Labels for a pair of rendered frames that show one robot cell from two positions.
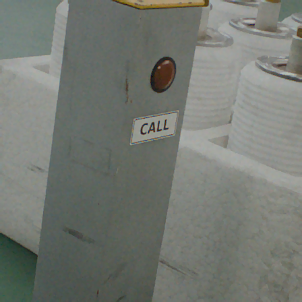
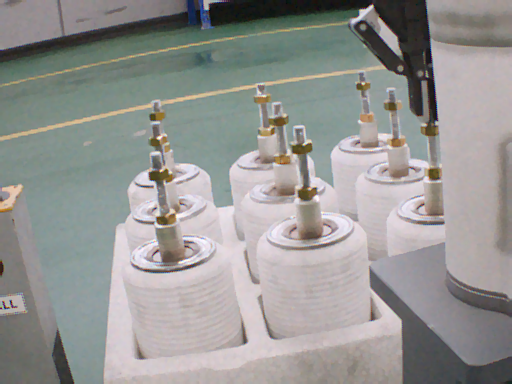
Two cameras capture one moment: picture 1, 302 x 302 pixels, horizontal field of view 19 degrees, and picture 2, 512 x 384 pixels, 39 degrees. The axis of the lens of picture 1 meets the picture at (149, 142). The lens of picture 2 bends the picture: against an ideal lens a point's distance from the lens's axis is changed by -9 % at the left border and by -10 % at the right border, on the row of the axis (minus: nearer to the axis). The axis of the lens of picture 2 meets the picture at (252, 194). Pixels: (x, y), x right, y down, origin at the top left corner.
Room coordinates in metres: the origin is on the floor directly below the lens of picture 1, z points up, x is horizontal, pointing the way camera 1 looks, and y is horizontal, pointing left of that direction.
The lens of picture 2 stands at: (0.38, -0.61, 0.50)
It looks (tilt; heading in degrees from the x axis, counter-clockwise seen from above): 18 degrees down; 46
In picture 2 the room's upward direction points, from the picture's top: 8 degrees counter-clockwise
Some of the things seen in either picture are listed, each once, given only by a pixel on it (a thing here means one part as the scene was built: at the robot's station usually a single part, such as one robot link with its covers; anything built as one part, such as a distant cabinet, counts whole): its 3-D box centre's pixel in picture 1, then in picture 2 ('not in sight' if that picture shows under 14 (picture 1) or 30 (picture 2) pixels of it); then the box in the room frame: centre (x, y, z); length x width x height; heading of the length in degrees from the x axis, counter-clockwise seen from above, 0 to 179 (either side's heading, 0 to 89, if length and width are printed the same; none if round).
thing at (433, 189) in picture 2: not in sight; (435, 195); (0.93, -0.27, 0.26); 0.02 x 0.02 x 0.03
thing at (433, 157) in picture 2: not in sight; (432, 151); (0.93, -0.27, 0.31); 0.01 x 0.01 x 0.08; 26
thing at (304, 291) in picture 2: not in sight; (319, 323); (0.84, -0.19, 0.16); 0.10 x 0.10 x 0.18
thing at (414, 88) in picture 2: not in sight; (407, 86); (0.92, -0.25, 0.37); 0.03 x 0.01 x 0.05; 142
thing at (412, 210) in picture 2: not in sight; (436, 208); (0.93, -0.27, 0.25); 0.08 x 0.08 x 0.01
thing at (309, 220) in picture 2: not in sight; (309, 217); (0.84, -0.19, 0.26); 0.02 x 0.02 x 0.03
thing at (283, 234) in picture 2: not in sight; (310, 231); (0.84, -0.19, 0.25); 0.08 x 0.08 x 0.01
